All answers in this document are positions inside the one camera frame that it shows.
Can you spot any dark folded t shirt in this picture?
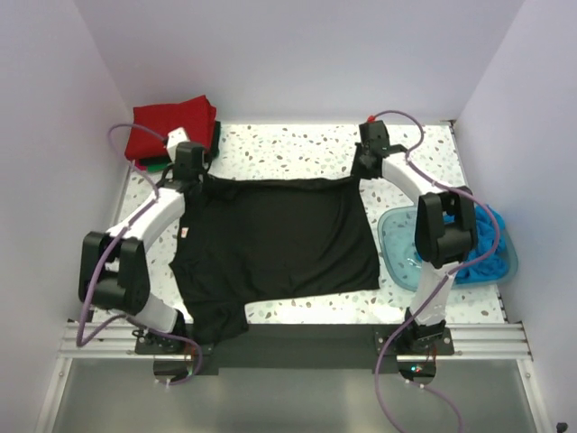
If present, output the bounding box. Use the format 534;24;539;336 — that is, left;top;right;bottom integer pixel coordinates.
136;121;221;171

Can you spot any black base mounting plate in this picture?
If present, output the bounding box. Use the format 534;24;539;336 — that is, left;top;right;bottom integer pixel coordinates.
133;324;455;375

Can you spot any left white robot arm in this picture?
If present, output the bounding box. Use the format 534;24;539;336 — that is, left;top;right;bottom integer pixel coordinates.
77;141;209;354

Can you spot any green folded t shirt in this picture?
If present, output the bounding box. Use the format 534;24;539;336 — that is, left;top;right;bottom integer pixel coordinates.
143;120;223;172

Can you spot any blue crumpled t shirt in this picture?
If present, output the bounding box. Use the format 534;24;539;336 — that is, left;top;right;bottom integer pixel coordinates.
455;206;509;284

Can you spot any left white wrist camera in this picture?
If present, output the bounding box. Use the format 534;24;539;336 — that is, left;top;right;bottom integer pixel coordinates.
165;127;189;161

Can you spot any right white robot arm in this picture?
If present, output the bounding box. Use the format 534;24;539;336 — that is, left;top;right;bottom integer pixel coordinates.
352;120;477;355

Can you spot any red folded t shirt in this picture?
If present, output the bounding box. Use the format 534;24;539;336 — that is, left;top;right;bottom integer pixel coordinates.
124;96;217;161

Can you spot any black t shirt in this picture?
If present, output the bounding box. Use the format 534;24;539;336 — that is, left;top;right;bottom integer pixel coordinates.
170;177;380;345

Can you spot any aluminium rail frame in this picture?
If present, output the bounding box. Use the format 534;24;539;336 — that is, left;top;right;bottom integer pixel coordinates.
58;288;536;362

